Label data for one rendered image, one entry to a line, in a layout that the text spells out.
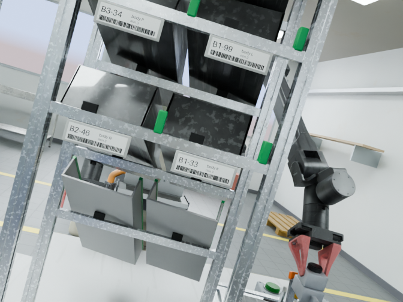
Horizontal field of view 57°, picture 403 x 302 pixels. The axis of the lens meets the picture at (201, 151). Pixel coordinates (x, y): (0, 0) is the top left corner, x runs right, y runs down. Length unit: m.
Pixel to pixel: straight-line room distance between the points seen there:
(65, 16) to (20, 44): 7.64
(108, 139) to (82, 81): 0.12
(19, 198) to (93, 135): 0.13
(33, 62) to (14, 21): 0.81
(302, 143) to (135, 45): 0.47
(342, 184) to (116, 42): 0.52
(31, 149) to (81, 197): 0.19
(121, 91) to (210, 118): 0.14
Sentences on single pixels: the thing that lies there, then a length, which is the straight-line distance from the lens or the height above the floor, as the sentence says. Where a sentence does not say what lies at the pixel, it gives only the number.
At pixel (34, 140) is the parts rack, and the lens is 0.54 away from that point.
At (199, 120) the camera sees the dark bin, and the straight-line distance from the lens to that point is 0.57.
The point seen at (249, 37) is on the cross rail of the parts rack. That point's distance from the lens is 0.52.
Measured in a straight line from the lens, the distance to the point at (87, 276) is 1.07.
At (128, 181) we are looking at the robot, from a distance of 1.36.
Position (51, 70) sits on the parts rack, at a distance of 0.53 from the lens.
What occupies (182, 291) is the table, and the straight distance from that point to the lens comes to 1.12.
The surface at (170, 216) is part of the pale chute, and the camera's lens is 0.67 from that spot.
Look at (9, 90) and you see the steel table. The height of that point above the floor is 0.85.
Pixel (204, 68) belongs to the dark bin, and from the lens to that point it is 0.64.
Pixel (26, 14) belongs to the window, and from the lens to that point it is 8.22.
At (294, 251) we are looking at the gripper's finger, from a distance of 0.84.
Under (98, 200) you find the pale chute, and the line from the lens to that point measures 0.69.
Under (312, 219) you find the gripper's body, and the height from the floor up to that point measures 1.21.
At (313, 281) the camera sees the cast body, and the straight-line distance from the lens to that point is 0.81.
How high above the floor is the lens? 1.35
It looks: 5 degrees down
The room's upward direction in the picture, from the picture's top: 17 degrees clockwise
